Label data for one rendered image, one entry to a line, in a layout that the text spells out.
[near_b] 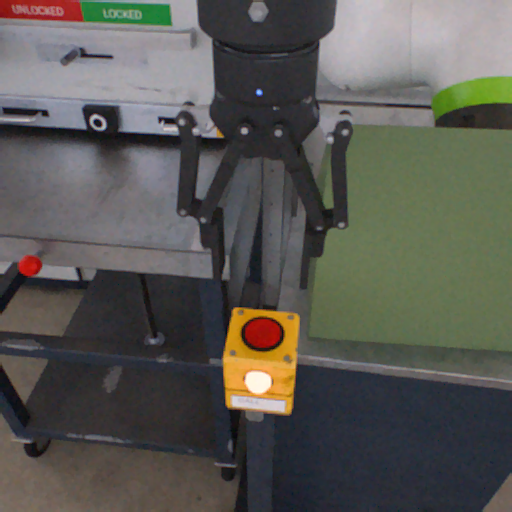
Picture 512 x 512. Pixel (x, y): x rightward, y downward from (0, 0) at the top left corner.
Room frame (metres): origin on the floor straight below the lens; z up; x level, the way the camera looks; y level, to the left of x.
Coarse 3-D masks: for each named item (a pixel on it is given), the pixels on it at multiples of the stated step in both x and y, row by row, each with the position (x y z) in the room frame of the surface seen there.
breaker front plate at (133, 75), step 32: (96, 0) 0.92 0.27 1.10; (128, 0) 0.91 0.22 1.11; (160, 0) 0.90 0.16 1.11; (192, 0) 0.90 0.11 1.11; (0, 64) 0.95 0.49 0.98; (32, 64) 0.94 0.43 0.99; (96, 64) 0.92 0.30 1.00; (128, 64) 0.91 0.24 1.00; (160, 64) 0.91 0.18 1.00; (192, 64) 0.90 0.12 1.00; (64, 96) 0.93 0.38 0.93; (96, 96) 0.92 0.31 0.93; (128, 96) 0.91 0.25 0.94; (160, 96) 0.91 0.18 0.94; (192, 96) 0.90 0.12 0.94
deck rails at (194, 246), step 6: (0, 126) 0.96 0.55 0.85; (222, 150) 0.86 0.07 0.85; (222, 156) 0.83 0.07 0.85; (216, 168) 0.79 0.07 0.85; (234, 174) 0.77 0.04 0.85; (228, 186) 0.73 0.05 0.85; (228, 192) 0.71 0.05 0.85; (222, 198) 0.67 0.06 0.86; (228, 198) 0.70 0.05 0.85; (222, 204) 0.67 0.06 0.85; (198, 228) 0.61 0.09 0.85; (192, 234) 0.59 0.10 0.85; (198, 234) 0.59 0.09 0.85; (192, 240) 0.58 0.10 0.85; (198, 240) 0.58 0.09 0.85; (192, 246) 0.56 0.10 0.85; (198, 246) 0.56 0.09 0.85; (204, 252) 0.55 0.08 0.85; (210, 252) 0.55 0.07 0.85
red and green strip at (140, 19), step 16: (0, 0) 0.94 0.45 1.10; (16, 0) 0.94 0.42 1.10; (32, 0) 0.93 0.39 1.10; (48, 0) 0.93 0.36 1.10; (64, 0) 0.92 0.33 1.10; (0, 16) 0.94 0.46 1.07; (16, 16) 0.94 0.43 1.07; (32, 16) 0.93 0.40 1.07; (48, 16) 0.93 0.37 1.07; (64, 16) 0.93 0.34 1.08; (80, 16) 0.92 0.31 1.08; (96, 16) 0.92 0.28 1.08; (112, 16) 0.91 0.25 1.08; (128, 16) 0.91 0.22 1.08; (144, 16) 0.91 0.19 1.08; (160, 16) 0.90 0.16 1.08
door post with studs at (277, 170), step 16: (272, 160) 1.22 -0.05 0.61; (272, 176) 1.22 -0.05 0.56; (272, 192) 1.22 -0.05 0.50; (272, 208) 1.22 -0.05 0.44; (272, 224) 1.22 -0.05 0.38; (272, 240) 1.22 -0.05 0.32; (272, 256) 1.22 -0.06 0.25; (272, 272) 1.22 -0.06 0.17; (272, 288) 1.22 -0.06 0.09; (272, 304) 1.22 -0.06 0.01
